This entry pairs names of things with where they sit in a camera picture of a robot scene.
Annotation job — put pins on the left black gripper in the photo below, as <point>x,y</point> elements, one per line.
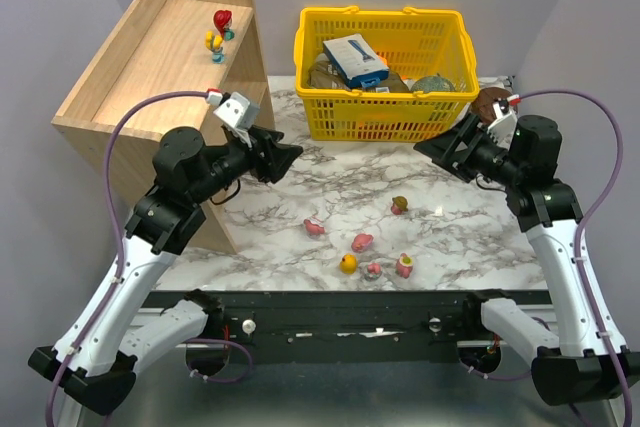
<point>261,154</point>

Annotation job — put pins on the pink flamingo toy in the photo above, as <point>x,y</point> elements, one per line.
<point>314,227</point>

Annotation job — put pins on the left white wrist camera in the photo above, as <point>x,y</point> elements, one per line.
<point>235,111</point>

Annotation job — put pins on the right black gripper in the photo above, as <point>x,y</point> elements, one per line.
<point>463,142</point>

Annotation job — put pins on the yellow plastic basket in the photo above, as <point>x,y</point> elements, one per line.
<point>415,43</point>

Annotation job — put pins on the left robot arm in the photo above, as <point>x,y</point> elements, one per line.
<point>98,360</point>

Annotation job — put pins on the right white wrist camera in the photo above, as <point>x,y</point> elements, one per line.
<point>505,118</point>

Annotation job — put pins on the green round melon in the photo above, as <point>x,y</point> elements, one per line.
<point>433,83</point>

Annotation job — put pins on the pink green toy figure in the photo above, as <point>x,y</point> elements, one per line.
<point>404,266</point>

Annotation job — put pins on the red haired mermaid toy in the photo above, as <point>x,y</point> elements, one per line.
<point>222,20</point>

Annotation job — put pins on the blue white razor box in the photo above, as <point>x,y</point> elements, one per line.
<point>356,61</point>

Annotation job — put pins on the small pink cupcake toy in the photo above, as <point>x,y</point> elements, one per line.
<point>372,271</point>

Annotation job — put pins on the wooden shelf unit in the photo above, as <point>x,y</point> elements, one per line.
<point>158,46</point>

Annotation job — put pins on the yellow blue duck toy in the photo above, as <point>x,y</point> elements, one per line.
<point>214,43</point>

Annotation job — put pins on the brown hat duck toy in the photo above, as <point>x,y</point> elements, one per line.
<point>399,205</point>

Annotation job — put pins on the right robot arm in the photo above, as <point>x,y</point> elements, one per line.
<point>587,359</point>

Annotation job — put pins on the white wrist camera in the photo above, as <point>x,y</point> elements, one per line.
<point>235,111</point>
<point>505,118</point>

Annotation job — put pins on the grey cup brown lid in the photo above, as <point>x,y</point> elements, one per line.
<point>482,106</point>

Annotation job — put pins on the yellow rubber duck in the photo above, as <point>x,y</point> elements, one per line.
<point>348,264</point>

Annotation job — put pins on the pink pig toy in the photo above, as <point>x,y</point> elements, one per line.
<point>362,242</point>

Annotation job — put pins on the brown paper package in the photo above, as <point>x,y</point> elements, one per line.
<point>324,75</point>

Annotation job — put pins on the black mounting rail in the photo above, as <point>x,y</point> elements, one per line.
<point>344,327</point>

